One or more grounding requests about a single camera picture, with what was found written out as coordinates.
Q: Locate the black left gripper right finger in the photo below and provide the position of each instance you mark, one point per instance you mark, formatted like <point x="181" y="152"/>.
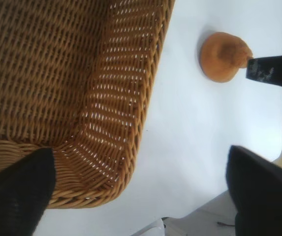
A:
<point x="266" y="196"/>

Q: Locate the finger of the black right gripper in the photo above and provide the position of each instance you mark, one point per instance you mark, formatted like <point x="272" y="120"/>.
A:
<point x="273" y="71"/>

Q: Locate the brown woven wicker basket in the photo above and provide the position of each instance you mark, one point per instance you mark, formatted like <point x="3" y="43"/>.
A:
<point x="44" y="73"/>

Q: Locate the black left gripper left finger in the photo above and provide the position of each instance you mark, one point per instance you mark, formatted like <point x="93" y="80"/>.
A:
<point x="15" y="196"/>

